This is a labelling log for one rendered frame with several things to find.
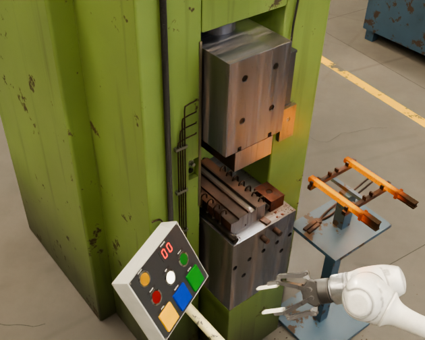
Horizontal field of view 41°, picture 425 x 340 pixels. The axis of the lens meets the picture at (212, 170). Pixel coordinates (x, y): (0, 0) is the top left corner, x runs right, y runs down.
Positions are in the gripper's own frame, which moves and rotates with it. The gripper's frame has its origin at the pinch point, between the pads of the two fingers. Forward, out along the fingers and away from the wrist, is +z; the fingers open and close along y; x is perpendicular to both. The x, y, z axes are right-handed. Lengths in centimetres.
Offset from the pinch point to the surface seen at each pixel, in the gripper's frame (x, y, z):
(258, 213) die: -71, 24, 23
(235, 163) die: -39, 46, 16
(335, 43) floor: -435, 169, 28
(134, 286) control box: 5.0, 11.5, 44.4
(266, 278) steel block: -94, -9, 35
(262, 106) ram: -37, 64, -1
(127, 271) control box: 2, 17, 48
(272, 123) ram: -48, 59, 0
